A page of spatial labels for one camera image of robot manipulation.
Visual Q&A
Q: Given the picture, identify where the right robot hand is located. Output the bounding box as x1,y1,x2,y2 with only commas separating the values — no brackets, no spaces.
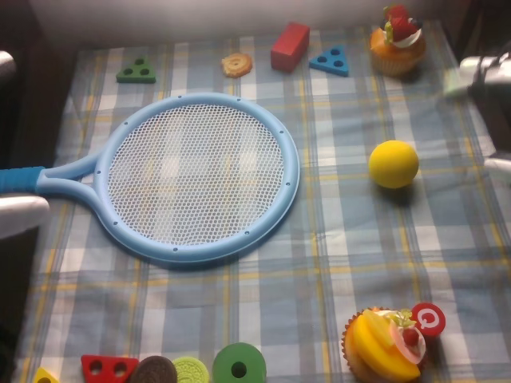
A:
442,53,511,184

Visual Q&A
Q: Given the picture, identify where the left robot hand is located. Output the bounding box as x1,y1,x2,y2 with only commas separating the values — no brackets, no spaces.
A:
0,50,51,240

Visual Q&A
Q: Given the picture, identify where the light blue toy racket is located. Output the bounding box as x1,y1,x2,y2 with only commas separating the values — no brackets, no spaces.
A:
0,92,301,273

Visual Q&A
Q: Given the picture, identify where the yellow foam ball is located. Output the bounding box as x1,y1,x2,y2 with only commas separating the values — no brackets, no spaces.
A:
368,140,420,189

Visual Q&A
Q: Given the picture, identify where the toy cupcake with strawberry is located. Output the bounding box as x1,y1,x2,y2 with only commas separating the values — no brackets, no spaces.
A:
369,3,427,77

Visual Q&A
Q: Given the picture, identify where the blue triangle block with holes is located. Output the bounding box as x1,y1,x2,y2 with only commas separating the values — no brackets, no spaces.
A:
308,45,350,77

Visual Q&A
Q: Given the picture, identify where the yellow block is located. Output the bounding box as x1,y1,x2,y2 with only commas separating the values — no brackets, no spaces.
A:
33,366,61,383

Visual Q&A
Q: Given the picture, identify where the red trapezoid block with holes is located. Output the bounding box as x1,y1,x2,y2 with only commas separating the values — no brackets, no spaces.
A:
81,353,140,383

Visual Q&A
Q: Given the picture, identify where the green triangle block with holes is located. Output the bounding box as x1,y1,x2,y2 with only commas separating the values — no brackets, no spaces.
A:
116,55,156,85

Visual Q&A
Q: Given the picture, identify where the red rectangular block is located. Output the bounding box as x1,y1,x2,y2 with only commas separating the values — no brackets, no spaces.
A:
270,22,311,73

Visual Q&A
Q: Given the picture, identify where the brown sandwich cookie toy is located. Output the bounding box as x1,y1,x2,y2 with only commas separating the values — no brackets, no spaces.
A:
128,355,178,383

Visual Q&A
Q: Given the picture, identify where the blue plaid tablecloth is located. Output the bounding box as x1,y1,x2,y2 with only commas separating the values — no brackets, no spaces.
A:
18,19,511,383

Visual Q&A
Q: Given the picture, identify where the green sandwich cookie toy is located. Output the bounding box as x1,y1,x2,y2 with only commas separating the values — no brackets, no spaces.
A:
171,356,211,383

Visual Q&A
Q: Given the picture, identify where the tan swirl biscuit toy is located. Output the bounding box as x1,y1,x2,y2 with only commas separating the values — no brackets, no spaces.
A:
221,53,254,78

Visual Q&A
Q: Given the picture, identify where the red round Q disc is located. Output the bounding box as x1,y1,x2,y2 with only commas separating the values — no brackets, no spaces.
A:
410,302,447,338

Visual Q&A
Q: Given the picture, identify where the toy cupcake with orange fruit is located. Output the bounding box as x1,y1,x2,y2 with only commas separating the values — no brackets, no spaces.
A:
341,306,430,383

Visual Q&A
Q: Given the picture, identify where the green ring block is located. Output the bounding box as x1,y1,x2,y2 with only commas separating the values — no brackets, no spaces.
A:
212,342,267,383

